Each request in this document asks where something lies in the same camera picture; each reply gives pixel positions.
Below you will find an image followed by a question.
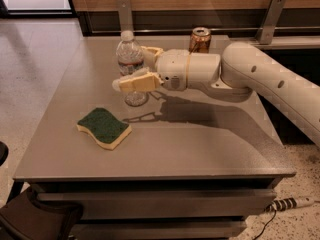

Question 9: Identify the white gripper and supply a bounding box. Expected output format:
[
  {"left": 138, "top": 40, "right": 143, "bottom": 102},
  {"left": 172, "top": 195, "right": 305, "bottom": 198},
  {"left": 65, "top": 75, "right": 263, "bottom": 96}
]
[{"left": 112, "top": 46, "right": 221, "bottom": 93}]

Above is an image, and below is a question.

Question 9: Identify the clear plastic water bottle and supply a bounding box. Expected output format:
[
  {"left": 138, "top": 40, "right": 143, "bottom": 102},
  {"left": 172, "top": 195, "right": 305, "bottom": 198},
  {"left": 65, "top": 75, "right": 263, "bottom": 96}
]
[{"left": 116, "top": 30, "right": 147, "bottom": 107}]

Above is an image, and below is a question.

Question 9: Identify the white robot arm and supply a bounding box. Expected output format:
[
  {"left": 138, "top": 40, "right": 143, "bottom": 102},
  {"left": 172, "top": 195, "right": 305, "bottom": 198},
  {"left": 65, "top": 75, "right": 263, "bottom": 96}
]
[{"left": 112, "top": 42, "right": 320, "bottom": 146}]

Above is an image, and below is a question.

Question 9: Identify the gold soda can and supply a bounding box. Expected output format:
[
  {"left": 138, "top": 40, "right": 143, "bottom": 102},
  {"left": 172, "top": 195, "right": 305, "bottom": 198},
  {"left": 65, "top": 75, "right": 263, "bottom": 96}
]
[{"left": 189, "top": 27, "right": 211, "bottom": 53}]

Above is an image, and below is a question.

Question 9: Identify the green yellow sponge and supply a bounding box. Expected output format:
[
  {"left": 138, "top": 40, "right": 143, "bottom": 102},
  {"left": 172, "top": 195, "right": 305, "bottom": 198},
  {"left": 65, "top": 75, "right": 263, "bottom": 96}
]
[{"left": 77, "top": 108, "right": 132, "bottom": 150}]

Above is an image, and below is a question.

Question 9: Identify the grey drawer cabinet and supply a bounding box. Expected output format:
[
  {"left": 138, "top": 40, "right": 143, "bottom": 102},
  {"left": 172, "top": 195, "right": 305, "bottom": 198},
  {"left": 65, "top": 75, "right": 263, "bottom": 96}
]
[{"left": 14, "top": 38, "right": 294, "bottom": 239}]

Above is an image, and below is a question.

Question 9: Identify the dark chair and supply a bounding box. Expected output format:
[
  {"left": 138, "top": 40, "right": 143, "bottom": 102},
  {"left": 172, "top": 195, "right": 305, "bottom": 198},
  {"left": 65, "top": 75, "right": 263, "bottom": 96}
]
[{"left": 0, "top": 141, "right": 84, "bottom": 240}]

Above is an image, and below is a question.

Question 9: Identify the white power strip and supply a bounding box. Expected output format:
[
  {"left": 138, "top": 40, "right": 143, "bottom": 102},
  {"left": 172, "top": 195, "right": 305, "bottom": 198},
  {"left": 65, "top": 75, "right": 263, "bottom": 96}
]
[{"left": 264, "top": 197, "right": 315, "bottom": 213}]

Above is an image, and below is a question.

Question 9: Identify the left metal bracket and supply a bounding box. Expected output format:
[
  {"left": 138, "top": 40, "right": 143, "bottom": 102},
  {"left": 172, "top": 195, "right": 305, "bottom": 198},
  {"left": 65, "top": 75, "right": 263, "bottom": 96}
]
[{"left": 116, "top": 0, "right": 133, "bottom": 31}]

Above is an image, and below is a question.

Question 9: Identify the metal bracket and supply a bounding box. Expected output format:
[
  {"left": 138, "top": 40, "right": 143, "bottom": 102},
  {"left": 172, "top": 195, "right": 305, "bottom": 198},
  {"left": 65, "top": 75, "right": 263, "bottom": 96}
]
[
  {"left": 116, "top": 0, "right": 133, "bottom": 31},
  {"left": 255, "top": 0, "right": 286, "bottom": 45}
]

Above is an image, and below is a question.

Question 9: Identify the right metal bracket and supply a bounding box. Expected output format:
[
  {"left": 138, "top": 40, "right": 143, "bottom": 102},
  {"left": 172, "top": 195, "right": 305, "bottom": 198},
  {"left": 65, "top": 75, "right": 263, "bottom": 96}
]
[{"left": 255, "top": 0, "right": 286, "bottom": 45}]

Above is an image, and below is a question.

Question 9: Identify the black cable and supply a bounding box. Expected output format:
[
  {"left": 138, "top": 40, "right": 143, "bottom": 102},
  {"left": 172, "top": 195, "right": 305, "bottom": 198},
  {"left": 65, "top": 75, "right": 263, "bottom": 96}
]
[{"left": 251, "top": 210, "right": 278, "bottom": 240}]

